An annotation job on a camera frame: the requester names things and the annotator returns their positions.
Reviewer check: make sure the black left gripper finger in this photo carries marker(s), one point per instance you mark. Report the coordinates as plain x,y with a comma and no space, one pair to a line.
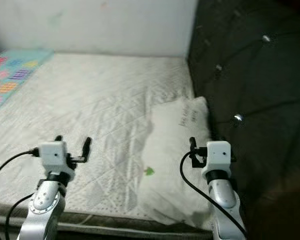
57,138
86,148

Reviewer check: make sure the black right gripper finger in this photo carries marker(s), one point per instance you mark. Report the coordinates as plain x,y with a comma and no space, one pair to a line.
193,145

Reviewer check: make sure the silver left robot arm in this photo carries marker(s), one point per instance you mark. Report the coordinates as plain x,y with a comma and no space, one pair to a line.
42,210

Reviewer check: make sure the white pillow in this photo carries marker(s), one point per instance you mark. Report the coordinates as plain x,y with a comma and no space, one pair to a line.
175,185

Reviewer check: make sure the grey quilted mattress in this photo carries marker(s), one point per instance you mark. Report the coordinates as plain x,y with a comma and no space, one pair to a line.
95,110

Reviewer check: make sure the teal blanket with colourful hearts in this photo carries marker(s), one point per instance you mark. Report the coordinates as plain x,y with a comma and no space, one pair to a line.
15,75

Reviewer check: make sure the dark tufted headboard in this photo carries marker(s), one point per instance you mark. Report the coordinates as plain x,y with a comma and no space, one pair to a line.
260,75

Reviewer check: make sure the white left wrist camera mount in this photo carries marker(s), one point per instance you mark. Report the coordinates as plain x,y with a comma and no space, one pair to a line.
54,156

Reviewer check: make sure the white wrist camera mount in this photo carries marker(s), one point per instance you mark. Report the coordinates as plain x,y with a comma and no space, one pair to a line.
54,156
219,157

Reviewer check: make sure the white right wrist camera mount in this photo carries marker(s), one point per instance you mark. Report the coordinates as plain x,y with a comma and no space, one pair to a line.
219,157

